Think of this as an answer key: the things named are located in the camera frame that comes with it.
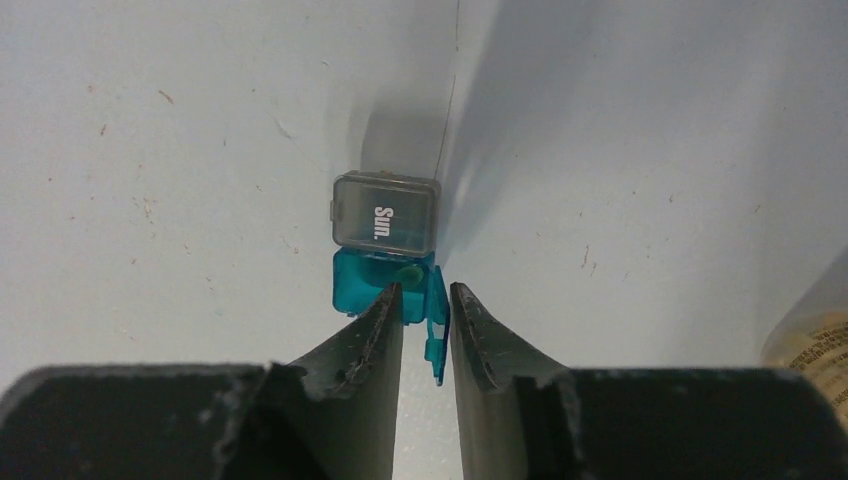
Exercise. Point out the teal and clear pill box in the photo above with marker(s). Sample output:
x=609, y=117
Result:
x=382, y=222

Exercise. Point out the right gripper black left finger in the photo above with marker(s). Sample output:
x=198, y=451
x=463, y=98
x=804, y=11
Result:
x=330, y=414

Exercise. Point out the green pill in box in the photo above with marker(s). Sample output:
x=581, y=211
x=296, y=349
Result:
x=410, y=277

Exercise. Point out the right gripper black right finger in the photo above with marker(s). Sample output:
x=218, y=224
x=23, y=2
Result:
x=524, y=415

